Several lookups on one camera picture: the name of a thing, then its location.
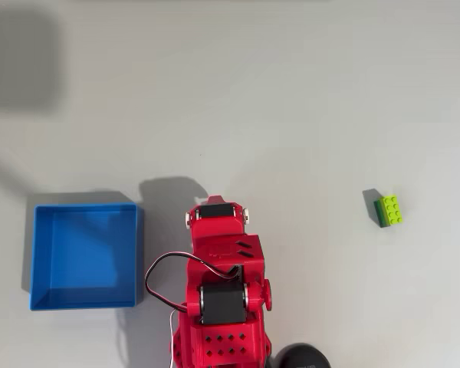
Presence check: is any blue square tray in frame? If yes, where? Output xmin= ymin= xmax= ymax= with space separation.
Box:
xmin=28 ymin=202 xmax=145 ymax=312

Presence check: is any green lego brick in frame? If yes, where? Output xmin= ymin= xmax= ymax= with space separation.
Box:
xmin=373 ymin=195 xmax=405 ymax=229

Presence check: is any black red white servo cable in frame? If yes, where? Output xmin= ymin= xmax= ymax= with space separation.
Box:
xmin=144 ymin=251 xmax=243 ymax=366

